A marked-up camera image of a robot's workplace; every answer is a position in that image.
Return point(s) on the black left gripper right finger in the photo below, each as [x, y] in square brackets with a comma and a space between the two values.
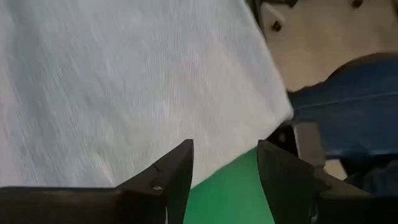
[311, 202]

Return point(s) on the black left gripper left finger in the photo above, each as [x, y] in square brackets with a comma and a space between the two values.
[93, 205]

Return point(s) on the light blue jeans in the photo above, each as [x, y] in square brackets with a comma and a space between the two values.
[124, 93]

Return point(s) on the green table mat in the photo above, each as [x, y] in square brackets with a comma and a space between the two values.
[230, 193]

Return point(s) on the person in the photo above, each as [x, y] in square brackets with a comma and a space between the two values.
[357, 109]

